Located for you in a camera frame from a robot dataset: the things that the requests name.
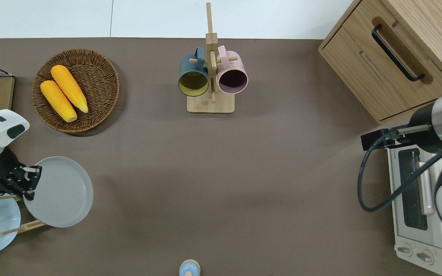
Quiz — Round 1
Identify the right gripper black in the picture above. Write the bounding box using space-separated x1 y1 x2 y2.
360 128 412 151

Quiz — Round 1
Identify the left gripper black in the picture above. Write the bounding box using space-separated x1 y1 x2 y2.
0 165 43 202

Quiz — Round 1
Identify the gray plate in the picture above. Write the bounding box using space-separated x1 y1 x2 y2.
23 156 94 228

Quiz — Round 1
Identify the low wooden plate rack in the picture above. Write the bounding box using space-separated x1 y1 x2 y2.
0 194 47 236

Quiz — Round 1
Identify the light wooden cabinet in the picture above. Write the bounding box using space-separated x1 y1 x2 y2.
318 0 442 125

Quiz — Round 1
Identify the short yellow corn cob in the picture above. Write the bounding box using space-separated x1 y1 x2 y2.
40 80 78 123

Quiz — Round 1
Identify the white toaster oven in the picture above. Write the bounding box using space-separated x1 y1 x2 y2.
386 147 442 276

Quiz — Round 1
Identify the long yellow corn cob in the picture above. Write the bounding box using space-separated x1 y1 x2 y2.
50 64 89 114

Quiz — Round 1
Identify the round brown wicker basket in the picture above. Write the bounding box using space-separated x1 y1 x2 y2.
32 48 120 134

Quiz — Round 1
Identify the pink mug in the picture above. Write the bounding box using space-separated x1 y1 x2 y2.
216 45 249 95

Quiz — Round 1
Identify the wooden mug tree stand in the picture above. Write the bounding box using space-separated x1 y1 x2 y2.
186 2 236 114

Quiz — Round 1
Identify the blue capped bottle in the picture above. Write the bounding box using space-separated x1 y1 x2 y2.
178 259 201 276

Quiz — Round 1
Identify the dark teal mug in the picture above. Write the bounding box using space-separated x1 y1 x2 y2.
178 47 210 97

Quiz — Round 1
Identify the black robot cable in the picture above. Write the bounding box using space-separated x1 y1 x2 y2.
357 132 442 213

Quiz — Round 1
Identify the silver oven door handle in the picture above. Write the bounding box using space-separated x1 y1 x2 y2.
418 161 435 216

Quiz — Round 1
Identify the black cabinet handle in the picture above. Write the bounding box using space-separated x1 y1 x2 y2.
371 24 426 82

